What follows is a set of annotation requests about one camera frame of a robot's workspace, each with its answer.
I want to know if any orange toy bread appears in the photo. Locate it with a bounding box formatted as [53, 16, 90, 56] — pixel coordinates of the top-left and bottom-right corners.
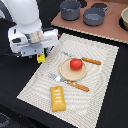
[50, 86, 66, 112]

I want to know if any woven beige placemat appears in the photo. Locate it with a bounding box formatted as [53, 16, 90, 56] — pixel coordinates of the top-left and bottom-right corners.
[17, 34, 118, 128]

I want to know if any knife with wooden handle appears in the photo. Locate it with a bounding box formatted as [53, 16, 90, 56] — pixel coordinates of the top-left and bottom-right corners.
[62, 52, 102, 65]

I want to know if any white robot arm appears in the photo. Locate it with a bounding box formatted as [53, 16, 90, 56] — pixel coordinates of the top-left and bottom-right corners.
[0, 0, 59, 57]

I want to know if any red toy tomato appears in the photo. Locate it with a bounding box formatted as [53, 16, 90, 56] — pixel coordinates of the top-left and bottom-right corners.
[70, 59, 83, 70]

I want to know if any grey toy saucepan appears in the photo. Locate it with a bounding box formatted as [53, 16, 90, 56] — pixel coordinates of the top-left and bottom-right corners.
[83, 4, 115, 26]

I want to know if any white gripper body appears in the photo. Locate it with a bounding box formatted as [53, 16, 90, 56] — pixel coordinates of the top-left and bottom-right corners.
[8, 26, 59, 57]

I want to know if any yellow toy box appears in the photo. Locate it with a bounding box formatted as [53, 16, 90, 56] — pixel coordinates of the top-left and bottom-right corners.
[37, 54, 45, 63]

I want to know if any round wooden plate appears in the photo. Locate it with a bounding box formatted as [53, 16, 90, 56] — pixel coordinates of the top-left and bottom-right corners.
[59, 58, 87, 81]

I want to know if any beige toy bowl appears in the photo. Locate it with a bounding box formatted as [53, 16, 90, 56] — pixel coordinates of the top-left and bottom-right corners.
[120, 7, 128, 31]

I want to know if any grey toy pot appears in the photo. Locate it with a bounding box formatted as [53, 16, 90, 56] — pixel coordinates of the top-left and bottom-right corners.
[60, 0, 81, 21]

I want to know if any pink stove board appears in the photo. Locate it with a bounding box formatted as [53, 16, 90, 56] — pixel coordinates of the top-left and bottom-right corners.
[51, 0, 128, 43]

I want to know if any fork with wooden handle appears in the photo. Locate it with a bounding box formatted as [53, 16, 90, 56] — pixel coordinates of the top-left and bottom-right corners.
[48, 73, 90, 92]

